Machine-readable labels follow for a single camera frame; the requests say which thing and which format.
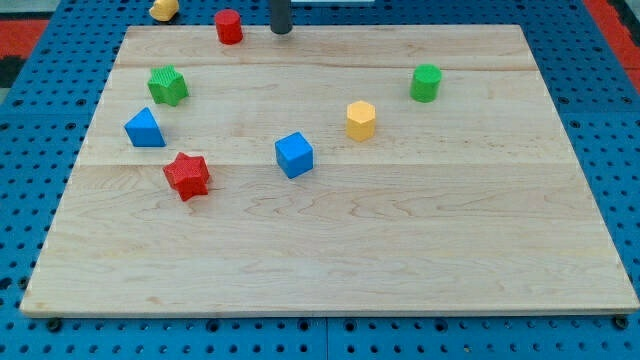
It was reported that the blue cube block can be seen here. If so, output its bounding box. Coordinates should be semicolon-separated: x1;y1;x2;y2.
274;132;314;179

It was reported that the yellow hexagon block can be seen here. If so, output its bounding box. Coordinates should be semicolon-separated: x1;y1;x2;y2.
346;100;376;142

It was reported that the red star block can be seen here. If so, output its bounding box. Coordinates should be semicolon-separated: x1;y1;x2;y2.
162;152;210;202

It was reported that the green cylinder block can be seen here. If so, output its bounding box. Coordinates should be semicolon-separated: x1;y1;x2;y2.
410;64;442;103

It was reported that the wooden board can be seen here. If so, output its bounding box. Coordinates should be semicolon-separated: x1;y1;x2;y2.
21;25;639;318

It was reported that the green star block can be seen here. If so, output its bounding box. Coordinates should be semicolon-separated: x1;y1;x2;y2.
147;65;189;107

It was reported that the red cylinder block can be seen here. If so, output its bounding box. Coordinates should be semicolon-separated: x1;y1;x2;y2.
214;9;244;45

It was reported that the blue triangle block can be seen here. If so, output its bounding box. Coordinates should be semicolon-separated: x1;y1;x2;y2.
124;107;166;147

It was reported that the yellow heart block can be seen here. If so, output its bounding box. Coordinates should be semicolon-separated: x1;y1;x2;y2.
148;0;179;22

